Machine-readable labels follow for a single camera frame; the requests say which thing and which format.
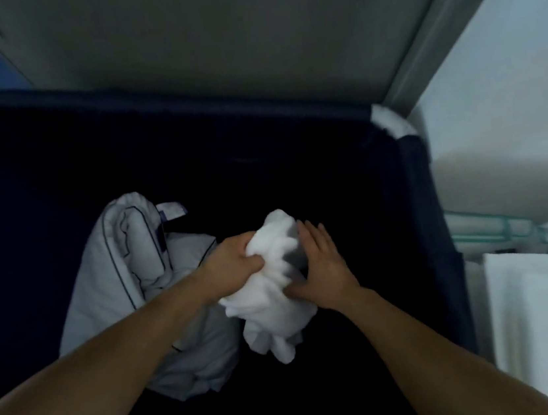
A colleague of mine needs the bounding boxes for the person's left hand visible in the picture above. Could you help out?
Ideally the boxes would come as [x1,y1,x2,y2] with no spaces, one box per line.
[193,230,270,307]

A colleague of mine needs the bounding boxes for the person's right forearm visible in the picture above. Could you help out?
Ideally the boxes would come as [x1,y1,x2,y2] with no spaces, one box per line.
[336,263,548,415]

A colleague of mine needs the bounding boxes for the person's left forearm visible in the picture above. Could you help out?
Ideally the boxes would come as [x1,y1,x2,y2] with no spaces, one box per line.
[0,267,233,415]

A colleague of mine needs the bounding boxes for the white towel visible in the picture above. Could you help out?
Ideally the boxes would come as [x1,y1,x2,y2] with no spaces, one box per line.
[461,244,548,415]
[207,204,327,373]

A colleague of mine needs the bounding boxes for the white pillowcase black piping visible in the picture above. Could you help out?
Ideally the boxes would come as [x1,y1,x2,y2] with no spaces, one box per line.
[40,180,251,415]

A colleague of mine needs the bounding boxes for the teal white boxes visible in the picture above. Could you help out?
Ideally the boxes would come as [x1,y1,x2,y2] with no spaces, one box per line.
[441,199,548,258]

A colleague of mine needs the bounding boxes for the person's right hand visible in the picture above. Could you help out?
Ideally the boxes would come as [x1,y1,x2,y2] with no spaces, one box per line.
[275,213,367,319]

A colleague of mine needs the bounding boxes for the navy laundry hamper white frame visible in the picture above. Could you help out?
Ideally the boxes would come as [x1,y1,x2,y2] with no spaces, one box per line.
[0,33,487,415]

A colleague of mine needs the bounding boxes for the grey door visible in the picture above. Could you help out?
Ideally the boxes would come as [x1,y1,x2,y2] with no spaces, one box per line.
[0,0,482,150]

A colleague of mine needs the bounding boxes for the grey door frame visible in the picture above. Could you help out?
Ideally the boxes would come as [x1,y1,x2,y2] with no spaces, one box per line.
[370,0,548,120]

